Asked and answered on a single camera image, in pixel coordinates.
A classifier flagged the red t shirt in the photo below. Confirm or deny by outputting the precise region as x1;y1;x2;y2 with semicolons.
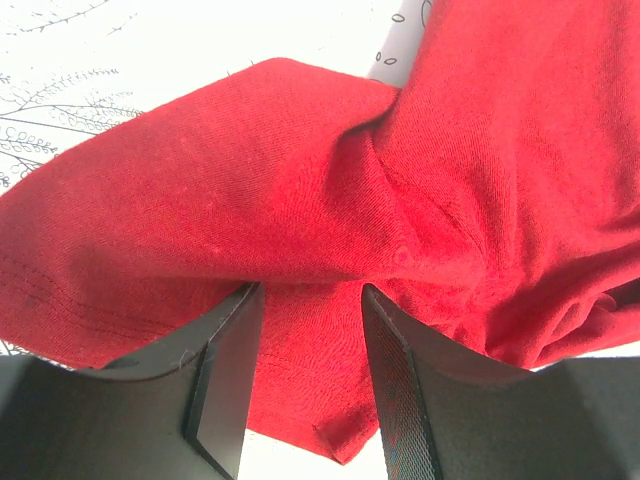
1;1;639;464

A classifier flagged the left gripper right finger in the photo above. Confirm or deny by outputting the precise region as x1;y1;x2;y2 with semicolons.
361;285;639;480

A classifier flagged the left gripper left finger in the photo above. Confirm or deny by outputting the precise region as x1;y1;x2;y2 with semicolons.
1;283;264;480

